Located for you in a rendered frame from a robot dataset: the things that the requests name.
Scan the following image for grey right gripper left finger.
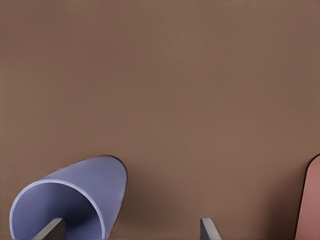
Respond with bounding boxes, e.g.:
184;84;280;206
33;217;67;240

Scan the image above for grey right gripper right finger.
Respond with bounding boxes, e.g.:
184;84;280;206
200;217;223;240

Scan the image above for blue-purple cup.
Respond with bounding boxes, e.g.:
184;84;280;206
9;155;127;240

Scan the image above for pink-red cup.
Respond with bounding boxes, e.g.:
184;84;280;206
293;154;320;240

